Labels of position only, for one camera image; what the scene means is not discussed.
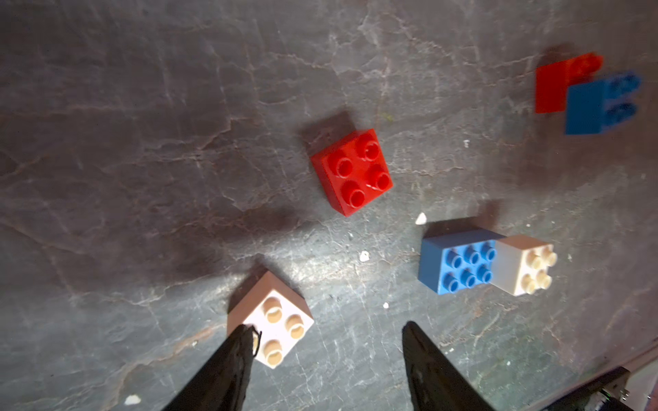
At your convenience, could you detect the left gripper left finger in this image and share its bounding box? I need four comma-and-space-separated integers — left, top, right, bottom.
166, 325, 260, 411

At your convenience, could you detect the light blue long lego brick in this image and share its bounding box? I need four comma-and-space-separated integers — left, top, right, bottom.
418, 229, 504, 295

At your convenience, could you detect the white lego brick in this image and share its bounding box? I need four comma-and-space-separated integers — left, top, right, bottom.
227, 272, 315, 369
491, 235, 558, 296

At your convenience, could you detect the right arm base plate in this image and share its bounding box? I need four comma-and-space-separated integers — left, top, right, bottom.
544, 363, 657, 411

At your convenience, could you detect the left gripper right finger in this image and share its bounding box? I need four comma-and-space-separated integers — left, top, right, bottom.
402, 321, 492, 411

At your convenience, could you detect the red lego brick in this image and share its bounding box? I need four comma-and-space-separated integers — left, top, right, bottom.
535, 53, 604, 114
311, 129, 393, 217

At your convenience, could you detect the dark blue small lego brick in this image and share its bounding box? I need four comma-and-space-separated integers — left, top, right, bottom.
565, 71, 642, 135

